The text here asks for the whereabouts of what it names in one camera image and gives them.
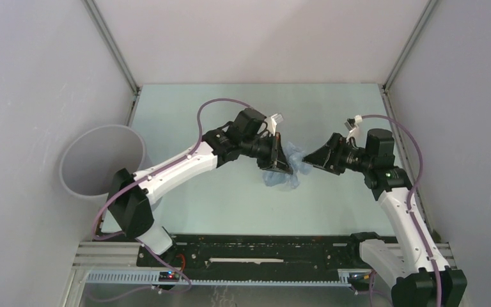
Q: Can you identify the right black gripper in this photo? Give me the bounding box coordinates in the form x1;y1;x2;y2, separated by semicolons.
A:
302;132;373;176

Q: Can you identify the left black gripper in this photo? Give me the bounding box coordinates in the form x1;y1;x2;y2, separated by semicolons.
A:
240;132;293;175

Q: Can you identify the light blue plastic trash bag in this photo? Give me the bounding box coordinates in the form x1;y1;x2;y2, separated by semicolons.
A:
262;141;314;190

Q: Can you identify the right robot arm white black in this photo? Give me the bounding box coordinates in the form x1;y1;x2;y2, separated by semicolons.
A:
303;129;467;306

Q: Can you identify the grey cylindrical trash bin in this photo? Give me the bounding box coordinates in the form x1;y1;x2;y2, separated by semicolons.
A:
57;124;152;221

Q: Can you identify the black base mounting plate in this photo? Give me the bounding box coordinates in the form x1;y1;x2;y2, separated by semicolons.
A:
93;232;421;282

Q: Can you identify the right controller board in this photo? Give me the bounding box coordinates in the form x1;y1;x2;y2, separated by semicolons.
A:
348;272;375;292

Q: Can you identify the left controller board with leds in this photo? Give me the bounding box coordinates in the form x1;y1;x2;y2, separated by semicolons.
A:
157;271;182;283

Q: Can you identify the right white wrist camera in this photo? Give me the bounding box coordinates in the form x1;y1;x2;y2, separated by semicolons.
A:
344;115;363;141

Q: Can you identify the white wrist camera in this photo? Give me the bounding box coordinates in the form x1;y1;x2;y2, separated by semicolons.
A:
265;113;284;135
344;115;363;141

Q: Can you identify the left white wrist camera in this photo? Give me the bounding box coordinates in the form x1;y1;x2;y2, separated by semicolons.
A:
265;113;284;135

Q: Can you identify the right corner aluminium post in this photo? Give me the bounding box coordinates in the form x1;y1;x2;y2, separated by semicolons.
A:
383;0;440;91

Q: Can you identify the corner aluminium post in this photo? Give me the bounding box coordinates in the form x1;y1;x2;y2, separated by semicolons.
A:
82;0;140;95
383;0;440;91

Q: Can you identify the left corner aluminium post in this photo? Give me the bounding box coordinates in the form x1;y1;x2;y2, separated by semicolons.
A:
82;0;140;95

